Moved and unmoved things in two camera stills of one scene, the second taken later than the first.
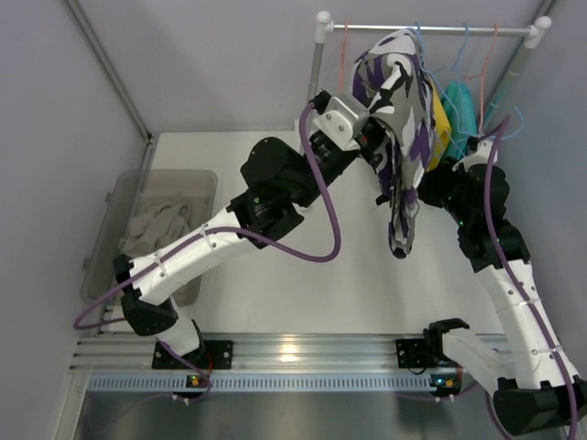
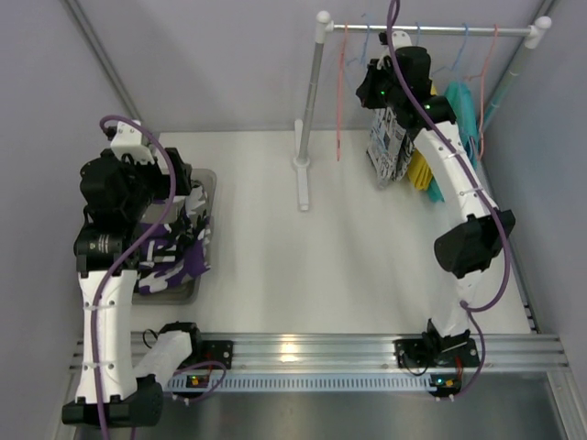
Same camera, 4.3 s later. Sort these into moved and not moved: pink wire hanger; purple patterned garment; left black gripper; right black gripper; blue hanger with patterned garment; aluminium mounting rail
Moved: right black gripper; purple patterned garment; left black gripper; blue hanger with patterned garment
Not moved: pink wire hanger; aluminium mounting rail
